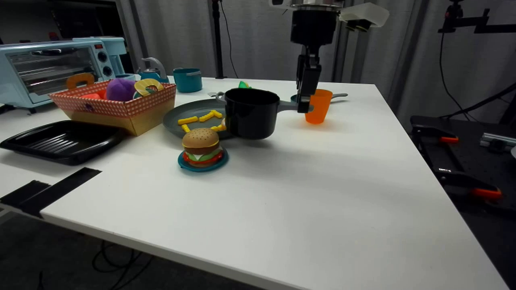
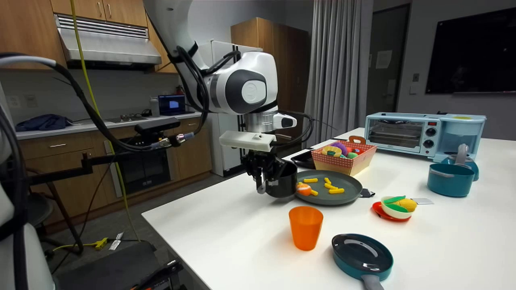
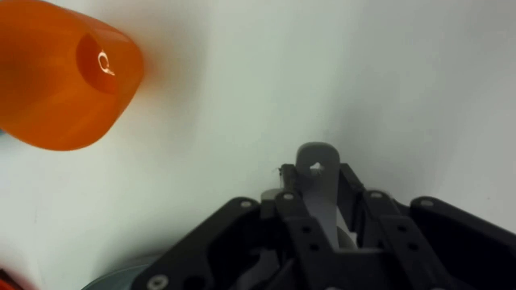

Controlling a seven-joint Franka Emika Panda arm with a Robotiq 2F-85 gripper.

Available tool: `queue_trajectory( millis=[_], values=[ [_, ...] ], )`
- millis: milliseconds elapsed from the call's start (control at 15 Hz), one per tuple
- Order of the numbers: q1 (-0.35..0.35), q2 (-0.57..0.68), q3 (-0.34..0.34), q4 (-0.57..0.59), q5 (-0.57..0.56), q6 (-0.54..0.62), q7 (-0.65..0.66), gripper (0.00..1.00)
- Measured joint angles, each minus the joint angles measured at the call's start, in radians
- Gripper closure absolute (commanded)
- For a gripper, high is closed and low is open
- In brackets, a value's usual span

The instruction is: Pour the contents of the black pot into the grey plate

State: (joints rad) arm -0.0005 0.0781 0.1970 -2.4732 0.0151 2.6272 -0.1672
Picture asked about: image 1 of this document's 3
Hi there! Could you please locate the grey device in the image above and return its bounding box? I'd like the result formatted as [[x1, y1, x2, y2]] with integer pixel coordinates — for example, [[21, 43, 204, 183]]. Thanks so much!
[[479, 133, 516, 162]]

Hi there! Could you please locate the black clamp orange handle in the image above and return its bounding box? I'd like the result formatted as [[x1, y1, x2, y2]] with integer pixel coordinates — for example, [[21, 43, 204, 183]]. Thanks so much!
[[434, 167, 505, 204], [412, 125, 463, 149]]

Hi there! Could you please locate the toy burger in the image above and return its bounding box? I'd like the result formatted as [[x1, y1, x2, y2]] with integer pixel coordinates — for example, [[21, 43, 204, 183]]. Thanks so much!
[[181, 126, 225, 170]]

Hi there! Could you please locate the purple toy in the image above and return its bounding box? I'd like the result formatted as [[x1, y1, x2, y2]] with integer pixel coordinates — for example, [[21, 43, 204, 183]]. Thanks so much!
[[105, 78, 138, 104]]

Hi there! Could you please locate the orange plastic cup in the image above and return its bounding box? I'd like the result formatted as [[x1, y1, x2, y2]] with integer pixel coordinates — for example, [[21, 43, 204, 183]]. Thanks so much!
[[305, 89, 336, 126]]

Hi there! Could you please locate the black pot with grey handle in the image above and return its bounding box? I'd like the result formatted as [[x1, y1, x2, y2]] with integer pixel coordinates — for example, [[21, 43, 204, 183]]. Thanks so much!
[[215, 88, 313, 143]]

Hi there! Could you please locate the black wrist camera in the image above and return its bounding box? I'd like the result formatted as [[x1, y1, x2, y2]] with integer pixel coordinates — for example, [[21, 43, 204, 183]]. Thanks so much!
[[349, 18, 375, 33]]

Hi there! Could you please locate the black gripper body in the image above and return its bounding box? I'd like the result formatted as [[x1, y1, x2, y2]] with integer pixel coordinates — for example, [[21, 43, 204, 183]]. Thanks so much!
[[289, 6, 341, 49]]

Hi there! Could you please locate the black camera boom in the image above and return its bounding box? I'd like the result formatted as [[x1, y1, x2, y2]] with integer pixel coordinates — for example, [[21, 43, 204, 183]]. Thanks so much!
[[437, 0, 516, 36]]

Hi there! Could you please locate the brown pretzel toy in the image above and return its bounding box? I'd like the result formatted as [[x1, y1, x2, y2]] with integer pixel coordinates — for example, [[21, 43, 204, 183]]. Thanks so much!
[[65, 72, 97, 93]]

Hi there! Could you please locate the black tray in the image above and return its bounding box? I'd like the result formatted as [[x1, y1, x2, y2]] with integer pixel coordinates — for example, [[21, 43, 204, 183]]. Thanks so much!
[[0, 120, 128, 167]]

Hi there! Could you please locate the small teal saucer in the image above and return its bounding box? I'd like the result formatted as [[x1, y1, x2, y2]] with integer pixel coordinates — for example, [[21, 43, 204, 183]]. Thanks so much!
[[176, 147, 229, 176]]

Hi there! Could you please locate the dark green frying pan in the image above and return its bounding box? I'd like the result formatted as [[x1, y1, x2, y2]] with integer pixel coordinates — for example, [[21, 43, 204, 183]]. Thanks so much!
[[162, 97, 239, 143]]

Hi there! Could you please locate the teal kettle grey handle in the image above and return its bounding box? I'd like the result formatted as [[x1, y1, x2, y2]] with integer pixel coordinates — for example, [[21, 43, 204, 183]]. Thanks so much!
[[136, 56, 170, 86]]

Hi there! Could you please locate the white wrist mount plate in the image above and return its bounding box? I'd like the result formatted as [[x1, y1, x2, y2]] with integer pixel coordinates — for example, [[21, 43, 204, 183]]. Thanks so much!
[[337, 2, 391, 31]]

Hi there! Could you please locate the light blue toaster oven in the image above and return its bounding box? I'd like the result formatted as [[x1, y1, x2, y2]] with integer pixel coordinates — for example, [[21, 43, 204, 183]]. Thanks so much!
[[0, 36, 129, 112]]

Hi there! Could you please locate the yellow ring toy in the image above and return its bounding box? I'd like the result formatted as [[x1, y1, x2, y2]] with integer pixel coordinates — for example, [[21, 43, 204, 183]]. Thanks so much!
[[133, 78, 165, 101]]

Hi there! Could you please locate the teal pot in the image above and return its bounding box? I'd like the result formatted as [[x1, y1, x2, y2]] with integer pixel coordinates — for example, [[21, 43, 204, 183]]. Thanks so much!
[[171, 67, 205, 96]]

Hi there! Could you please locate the black tape strip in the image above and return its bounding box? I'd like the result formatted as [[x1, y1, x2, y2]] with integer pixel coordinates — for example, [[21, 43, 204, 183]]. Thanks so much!
[[21, 167, 104, 220], [0, 180, 54, 209]]

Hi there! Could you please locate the red patterned cardboard basket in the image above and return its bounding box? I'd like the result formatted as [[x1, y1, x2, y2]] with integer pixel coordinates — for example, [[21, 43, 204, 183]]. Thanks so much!
[[49, 80, 178, 138]]

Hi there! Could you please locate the red toy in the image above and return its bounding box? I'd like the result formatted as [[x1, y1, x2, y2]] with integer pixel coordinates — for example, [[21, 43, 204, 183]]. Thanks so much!
[[79, 89, 109, 104]]

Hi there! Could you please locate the black low platform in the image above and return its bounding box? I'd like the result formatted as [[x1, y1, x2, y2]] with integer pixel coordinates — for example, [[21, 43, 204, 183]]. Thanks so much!
[[408, 114, 516, 228]]

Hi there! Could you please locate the black vertical pole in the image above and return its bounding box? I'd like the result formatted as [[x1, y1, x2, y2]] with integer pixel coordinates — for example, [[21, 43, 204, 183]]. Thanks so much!
[[208, 0, 228, 81]]

